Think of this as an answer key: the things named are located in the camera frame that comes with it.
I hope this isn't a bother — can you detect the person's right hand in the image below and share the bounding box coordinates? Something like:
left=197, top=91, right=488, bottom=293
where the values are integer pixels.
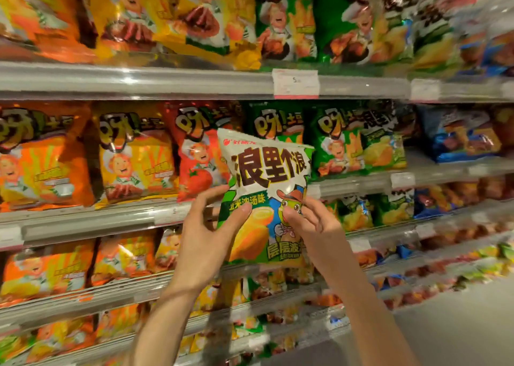
left=282, top=196, right=361, bottom=295

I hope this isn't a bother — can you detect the person's left hand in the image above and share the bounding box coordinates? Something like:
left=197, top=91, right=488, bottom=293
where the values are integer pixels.
left=171, top=184, right=253, bottom=296

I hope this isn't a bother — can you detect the white and green snack packet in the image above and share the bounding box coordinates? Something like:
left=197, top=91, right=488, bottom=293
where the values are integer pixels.
left=217, top=128, right=316, bottom=269

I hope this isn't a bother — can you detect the person's left forearm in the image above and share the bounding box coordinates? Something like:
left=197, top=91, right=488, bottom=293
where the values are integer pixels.
left=128, top=283, right=211, bottom=366

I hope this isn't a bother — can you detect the person's right forearm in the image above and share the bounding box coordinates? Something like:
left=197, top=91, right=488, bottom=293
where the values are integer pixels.
left=327, top=279, right=420, bottom=366

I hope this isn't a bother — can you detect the green and blue chip packet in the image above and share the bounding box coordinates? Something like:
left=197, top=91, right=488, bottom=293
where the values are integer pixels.
left=326, top=195, right=375, bottom=233

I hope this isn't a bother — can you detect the red chip packet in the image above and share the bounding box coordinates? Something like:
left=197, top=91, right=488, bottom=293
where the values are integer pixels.
left=162, top=100, right=243, bottom=203

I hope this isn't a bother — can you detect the orange chip packet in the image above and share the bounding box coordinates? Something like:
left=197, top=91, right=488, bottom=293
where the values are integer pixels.
left=0, top=0, right=98, bottom=64
left=92, top=232, right=156, bottom=287
left=0, top=239, right=96, bottom=308
left=154, top=226, right=183, bottom=273
left=0, top=101, right=96, bottom=213

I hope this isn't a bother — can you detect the yellow chip packet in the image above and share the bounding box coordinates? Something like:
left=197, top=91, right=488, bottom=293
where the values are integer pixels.
left=75, top=0, right=181, bottom=55
left=93, top=104, right=179, bottom=209
left=153, top=0, right=262, bottom=71

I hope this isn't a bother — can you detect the row of brown snack packets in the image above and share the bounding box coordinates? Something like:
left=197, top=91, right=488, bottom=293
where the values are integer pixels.
left=450, top=174, right=514, bottom=202

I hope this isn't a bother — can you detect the row of blurred snack packets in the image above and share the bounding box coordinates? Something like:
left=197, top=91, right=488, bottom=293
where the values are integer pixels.
left=407, top=0, right=514, bottom=82

